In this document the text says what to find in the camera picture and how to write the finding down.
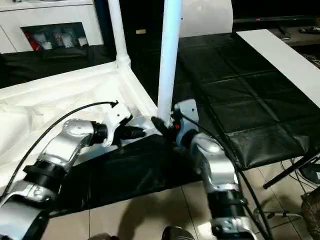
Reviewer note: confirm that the dark robot left foot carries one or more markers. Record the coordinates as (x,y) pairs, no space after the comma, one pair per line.
(103,237)

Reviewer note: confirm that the dark robot right foot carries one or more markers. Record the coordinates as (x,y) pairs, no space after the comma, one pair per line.
(177,233)

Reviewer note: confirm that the black tripod leg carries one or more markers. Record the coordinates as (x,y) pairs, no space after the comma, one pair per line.
(290,172)

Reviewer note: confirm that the small white cup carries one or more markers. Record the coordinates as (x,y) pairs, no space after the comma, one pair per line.
(48,45)
(82,41)

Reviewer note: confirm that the grey metal floor bracket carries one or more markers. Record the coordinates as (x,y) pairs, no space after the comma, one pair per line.
(277,213)

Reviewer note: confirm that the white glass-door cabinet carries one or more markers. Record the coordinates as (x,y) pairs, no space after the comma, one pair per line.
(50,15)

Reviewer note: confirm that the brown woven basket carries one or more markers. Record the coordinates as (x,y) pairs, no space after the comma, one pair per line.
(311,215)

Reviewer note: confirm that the white plastic table top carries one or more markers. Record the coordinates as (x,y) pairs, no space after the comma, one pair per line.
(50,87)

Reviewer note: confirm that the red packet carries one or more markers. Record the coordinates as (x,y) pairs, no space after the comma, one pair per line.
(32,42)

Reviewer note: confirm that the white table leg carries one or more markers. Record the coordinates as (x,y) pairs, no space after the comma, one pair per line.
(118,30)
(168,62)

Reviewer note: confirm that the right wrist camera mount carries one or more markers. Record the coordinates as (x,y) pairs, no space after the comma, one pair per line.
(190,110)

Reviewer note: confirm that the white jar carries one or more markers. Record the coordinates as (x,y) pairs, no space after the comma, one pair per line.
(68,41)

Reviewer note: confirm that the black cabinet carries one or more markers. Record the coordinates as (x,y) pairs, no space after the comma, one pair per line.
(142,20)

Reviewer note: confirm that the dark robot foot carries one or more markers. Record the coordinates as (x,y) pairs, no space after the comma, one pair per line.
(177,233)
(103,237)

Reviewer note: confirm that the white chair back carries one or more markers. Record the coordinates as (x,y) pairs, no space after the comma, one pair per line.
(207,20)

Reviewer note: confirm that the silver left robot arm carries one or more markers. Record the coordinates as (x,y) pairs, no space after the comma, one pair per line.
(65,142)

